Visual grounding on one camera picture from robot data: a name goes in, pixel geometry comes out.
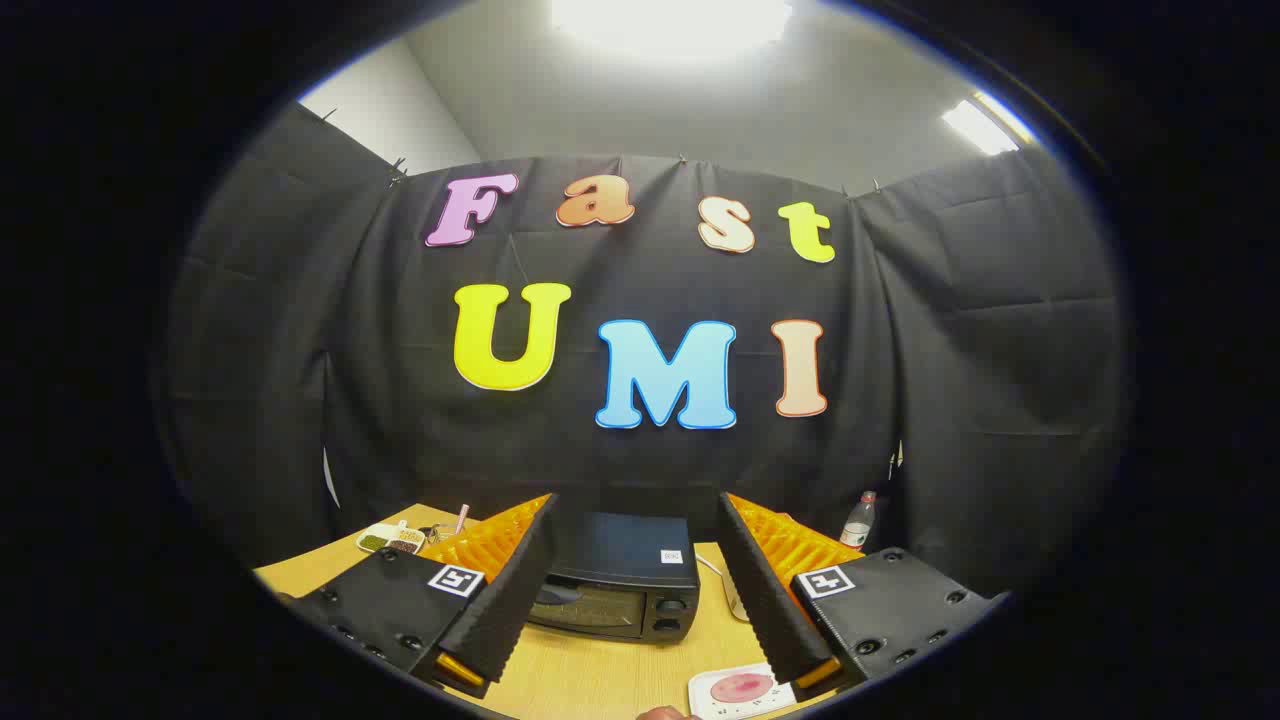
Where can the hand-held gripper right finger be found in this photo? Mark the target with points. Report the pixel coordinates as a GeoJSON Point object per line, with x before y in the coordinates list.
{"type": "Point", "coordinates": [765, 590]}

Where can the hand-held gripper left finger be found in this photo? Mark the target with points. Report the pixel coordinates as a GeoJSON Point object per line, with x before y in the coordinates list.
{"type": "Point", "coordinates": [510, 590]}

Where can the pink ham slice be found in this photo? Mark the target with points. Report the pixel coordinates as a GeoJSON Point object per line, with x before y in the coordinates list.
{"type": "Point", "coordinates": [742, 687]}

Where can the black toaster oven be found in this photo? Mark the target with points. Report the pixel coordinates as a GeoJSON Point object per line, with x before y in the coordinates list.
{"type": "Point", "coordinates": [620, 555]}

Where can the white square plate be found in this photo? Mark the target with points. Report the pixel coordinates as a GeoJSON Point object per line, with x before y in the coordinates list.
{"type": "Point", "coordinates": [705, 692]}

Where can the pink stick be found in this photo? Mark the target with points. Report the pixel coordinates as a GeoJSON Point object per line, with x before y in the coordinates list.
{"type": "Point", "coordinates": [462, 518]}

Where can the clear plastic water bottle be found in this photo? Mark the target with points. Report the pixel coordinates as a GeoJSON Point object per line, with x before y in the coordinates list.
{"type": "Point", "coordinates": [857, 525]}

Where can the white divided grain dish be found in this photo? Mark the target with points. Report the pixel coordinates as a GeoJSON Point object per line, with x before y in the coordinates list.
{"type": "Point", "coordinates": [385, 540]}

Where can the black backdrop cloth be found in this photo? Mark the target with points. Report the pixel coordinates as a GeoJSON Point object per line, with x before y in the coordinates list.
{"type": "Point", "coordinates": [400, 450]}

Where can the ceiling light panel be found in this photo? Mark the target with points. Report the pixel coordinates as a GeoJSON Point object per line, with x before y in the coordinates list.
{"type": "Point", "coordinates": [670, 20]}
{"type": "Point", "coordinates": [980, 125]}

